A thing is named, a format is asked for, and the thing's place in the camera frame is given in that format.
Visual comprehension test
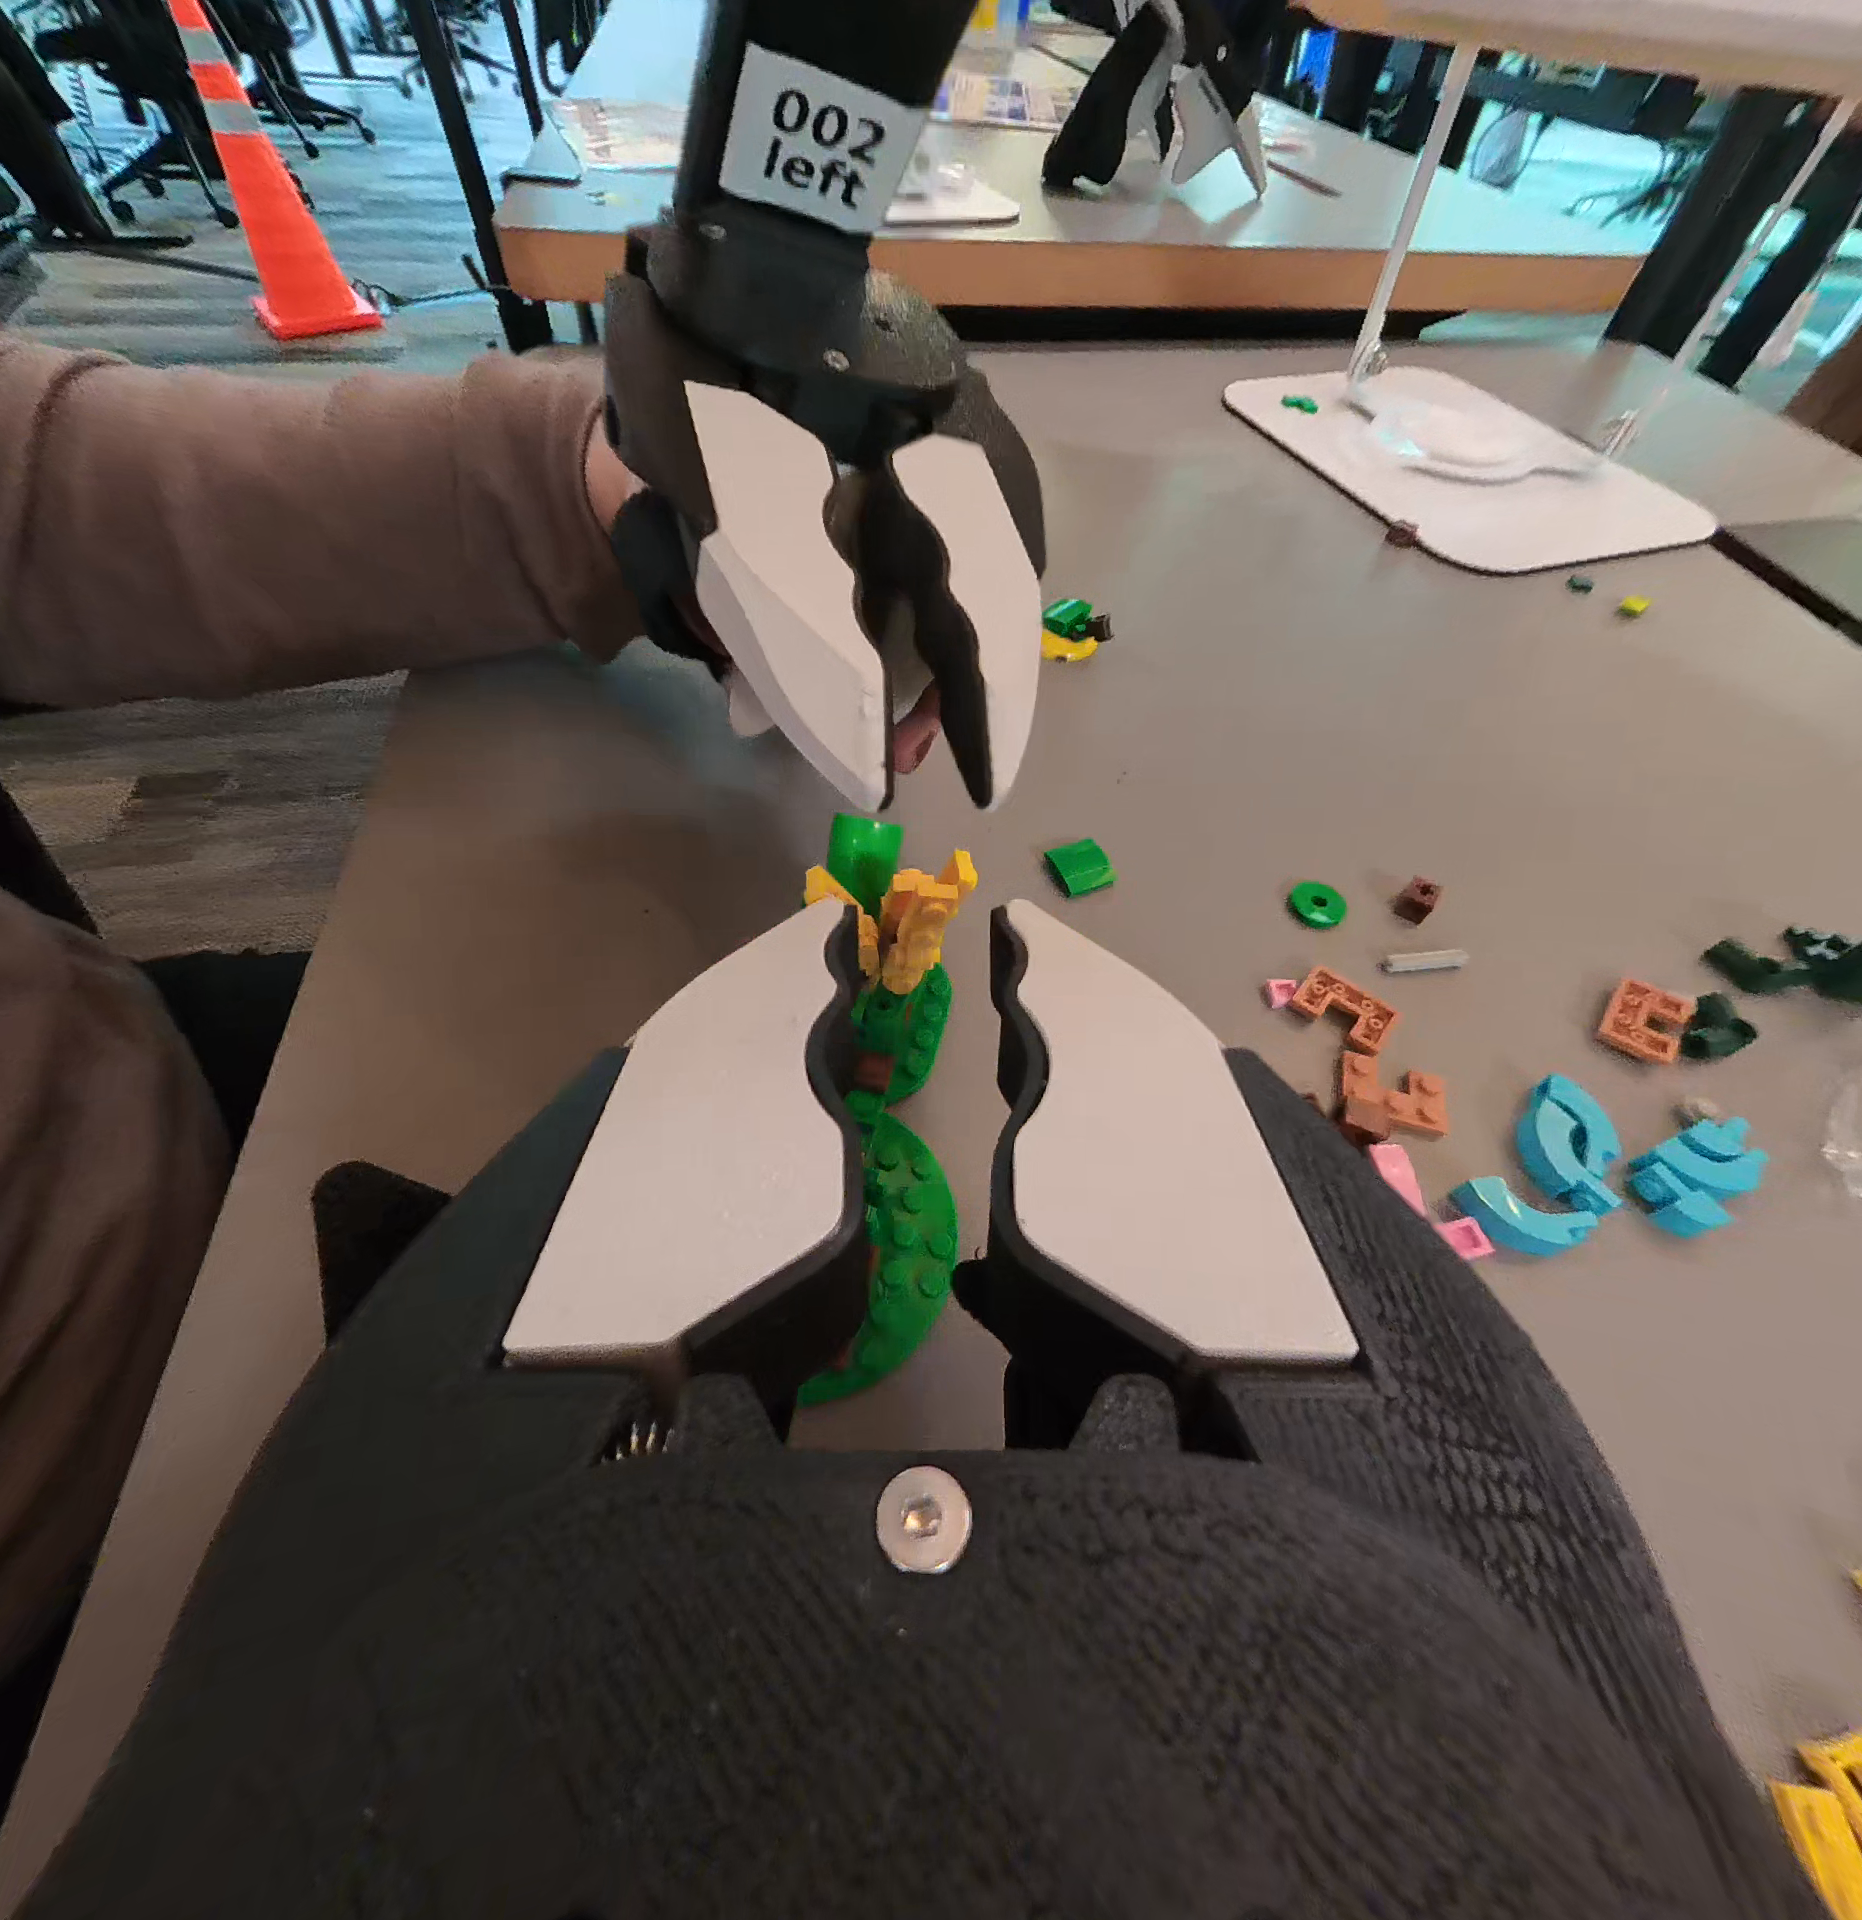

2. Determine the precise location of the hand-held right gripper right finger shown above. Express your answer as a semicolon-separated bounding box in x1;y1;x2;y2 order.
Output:
988;901;1363;1373

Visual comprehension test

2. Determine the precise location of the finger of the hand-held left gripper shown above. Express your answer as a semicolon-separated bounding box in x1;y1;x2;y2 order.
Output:
684;379;892;812
846;436;1044;812

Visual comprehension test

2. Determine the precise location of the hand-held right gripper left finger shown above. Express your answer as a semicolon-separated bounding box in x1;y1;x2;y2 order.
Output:
502;901;874;1378

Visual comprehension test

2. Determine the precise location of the green brick plant model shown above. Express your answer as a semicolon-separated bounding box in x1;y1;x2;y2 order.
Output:
795;809;961;1410

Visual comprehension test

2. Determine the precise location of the yellow brick flower assembly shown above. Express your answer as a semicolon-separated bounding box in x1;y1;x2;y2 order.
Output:
802;847;981;996

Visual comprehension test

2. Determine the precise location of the person's left forearm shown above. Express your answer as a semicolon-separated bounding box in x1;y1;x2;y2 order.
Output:
0;315;648;710

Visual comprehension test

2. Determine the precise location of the grey desk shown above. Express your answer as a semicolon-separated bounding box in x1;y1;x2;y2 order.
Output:
0;337;1862;1920

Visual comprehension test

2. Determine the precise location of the person's left hand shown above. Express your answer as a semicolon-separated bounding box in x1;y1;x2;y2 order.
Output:
584;411;945;777

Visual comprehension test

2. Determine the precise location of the white folding stand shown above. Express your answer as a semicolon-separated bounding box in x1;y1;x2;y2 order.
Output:
878;141;1024;230

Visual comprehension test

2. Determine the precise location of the tan angled brick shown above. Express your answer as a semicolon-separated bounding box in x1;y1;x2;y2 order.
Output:
1336;1050;1450;1142
1286;966;1401;1052

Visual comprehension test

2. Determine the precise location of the small teal arch brick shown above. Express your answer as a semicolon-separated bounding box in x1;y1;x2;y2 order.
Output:
1449;1175;1600;1259

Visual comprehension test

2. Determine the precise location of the large teal arch brick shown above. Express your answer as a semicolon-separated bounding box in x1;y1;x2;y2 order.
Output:
1516;1072;1624;1211

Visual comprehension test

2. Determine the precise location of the spare black white gripper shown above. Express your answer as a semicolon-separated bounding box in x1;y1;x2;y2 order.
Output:
1040;0;1269;196

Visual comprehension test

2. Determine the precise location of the orange traffic cone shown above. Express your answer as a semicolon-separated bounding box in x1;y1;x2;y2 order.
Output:
165;0;384;342

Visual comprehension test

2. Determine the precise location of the teal arch brick cluster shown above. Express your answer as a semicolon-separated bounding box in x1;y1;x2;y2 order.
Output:
1628;1114;1768;1238

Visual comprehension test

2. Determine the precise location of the white booklet stand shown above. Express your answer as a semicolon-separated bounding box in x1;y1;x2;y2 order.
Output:
1223;42;1862;575

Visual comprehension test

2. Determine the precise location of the person's brown sweater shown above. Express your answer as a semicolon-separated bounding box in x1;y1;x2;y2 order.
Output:
0;869;235;1713

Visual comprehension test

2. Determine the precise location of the black office chair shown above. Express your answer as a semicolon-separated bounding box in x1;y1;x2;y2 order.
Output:
31;0;244;249

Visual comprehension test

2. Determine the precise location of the dark green brick piece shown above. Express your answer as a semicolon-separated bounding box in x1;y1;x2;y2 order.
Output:
1702;926;1862;1006

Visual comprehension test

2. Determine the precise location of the wooden booklet board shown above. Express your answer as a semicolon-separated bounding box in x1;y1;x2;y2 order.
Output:
1299;0;1862;105

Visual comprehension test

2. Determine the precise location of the tan frame brick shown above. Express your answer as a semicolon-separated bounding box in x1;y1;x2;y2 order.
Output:
1598;977;1698;1066

